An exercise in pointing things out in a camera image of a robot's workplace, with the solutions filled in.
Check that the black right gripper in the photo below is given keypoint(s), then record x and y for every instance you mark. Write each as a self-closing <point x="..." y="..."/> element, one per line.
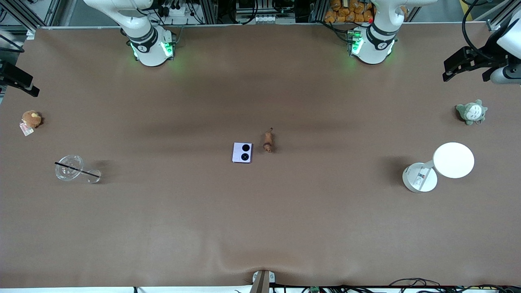
<point x="12" y="76"/>

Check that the aluminium frame corner bracket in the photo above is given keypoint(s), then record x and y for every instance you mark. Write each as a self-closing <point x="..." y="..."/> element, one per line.
<point x="493" y="25"/>

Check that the pile of orange plush toys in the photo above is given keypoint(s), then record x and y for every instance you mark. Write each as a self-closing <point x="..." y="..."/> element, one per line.
<point x="350" y="12"/>

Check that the clear tall glass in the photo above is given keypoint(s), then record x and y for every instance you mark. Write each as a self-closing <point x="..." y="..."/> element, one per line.
<point x="68" y="167"/>

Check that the grey green Totoro plush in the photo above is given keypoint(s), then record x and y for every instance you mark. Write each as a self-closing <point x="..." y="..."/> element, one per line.
<point x="471" y="112"/>

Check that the white power strip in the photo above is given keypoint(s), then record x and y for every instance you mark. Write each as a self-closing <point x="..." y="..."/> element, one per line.
<point x="176" y="10"/>

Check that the black straw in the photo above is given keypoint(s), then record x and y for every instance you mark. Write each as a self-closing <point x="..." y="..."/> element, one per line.
<point x="79" y="171"/>

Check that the brown lion statue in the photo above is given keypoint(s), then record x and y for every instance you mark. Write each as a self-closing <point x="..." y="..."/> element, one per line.
<point x="267" y="141"/>

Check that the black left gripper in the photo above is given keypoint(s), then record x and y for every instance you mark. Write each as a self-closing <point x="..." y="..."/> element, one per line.
<point x="488" y="57"/>

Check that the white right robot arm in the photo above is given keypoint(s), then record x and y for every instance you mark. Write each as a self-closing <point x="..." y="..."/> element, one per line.
<point x="148" y="49"/>

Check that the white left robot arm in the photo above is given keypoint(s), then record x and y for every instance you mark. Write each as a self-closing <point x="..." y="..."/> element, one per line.
<point x="372" y="44"/>

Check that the grey control box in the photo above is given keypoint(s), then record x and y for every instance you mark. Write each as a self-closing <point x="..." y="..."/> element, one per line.
<point x="264" y="12"/>

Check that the aluminium frame post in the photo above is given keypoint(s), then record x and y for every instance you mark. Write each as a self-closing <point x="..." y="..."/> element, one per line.
<point x="317" y="10"/>
<point x="206" y="11"/>

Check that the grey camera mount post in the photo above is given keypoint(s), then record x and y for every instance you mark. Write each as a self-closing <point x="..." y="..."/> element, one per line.
<point x="262" y="280"/>

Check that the lilac flip phone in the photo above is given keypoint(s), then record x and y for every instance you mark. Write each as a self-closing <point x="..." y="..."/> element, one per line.
<point x="242" y="152"/>

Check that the aluminium frame strut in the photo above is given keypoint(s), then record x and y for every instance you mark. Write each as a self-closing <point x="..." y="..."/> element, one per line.
<point x="28" y="16"/>

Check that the brown plush toy with tag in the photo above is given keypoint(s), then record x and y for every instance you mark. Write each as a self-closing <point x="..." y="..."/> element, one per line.
<point x="31" y="119"/>

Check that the white round desk lamp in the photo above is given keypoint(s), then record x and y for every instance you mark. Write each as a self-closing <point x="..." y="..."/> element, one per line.
<point x="453" y="160"/>

